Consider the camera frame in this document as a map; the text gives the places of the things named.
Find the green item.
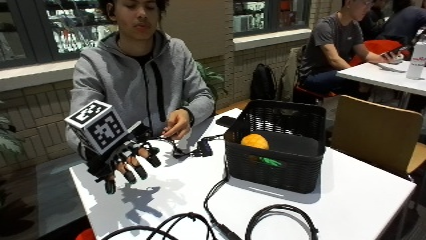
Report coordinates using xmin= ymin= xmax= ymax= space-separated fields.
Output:
xmin=258 ymin=156 xmax=284 ymax=168

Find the red chair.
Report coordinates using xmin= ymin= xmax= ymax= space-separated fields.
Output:
xmin=294 ymin=39 xmax=412 ymax=99

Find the wooden chair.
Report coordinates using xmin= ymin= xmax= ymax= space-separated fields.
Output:
xmin=330 ymin=94 xmax=426 ymax=178

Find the black looped cable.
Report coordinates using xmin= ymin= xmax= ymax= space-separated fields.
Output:
xmin=244 ymin=203 xmax=320 ymax=240

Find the beige jacket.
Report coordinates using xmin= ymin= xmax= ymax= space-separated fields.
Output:
xmin=277 ymin=46 xmax=304 ymax=102

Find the red round object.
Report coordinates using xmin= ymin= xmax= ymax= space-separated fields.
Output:
xmin=73 ymin=228 xmax=97 ymax=240

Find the person in grey hoodie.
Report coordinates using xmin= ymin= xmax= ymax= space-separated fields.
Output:
xmin=65 ymin=0 xmax=217 ymax=161

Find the white table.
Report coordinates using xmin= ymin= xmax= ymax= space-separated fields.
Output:
xmin=336 ymin=60 xmax=426 ymax=111

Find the green leafy plant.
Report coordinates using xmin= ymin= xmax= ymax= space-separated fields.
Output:
xmin=195 ymin=61 xmax=229 ymax=101

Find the black backpack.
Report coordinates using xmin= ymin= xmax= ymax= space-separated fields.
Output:
xmin=249 ymin=63 xmax=278 ymax=101

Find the black cable with hub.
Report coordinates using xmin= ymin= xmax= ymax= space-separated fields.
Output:
xmin=155 ymin=133 xmax=226 ymax=159

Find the black thin cable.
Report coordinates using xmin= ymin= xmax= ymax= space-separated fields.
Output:
xmin=100 ymin=211 xmax=218 ymax=240

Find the white cube with black markers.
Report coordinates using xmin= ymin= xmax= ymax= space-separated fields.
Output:
xmin=64 ymin=99 xmax=135 ymax=156

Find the black cable with plug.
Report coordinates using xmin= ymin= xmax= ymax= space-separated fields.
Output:
xmin=203 ymin=156 xmax=244 ymax=240

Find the black phone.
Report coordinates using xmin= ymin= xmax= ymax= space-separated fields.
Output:
xmin=382 ymin=45 xmax=409 ymax=58

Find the orange fruit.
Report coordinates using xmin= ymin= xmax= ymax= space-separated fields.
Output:
xmin=240 ymin=133 xmax=270 ymax=151

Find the white bottle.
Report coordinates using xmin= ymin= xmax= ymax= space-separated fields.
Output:
xmin=405 ymin=34 xmax=426 ymax=81

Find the black flat device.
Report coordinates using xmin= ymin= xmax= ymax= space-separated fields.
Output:
xmin=214 ymin=115 xmax=238 ymax=129

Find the black plastic basket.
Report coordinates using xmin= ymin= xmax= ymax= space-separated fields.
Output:
xmin=224 ymin=99 xmax=329 ymax=195

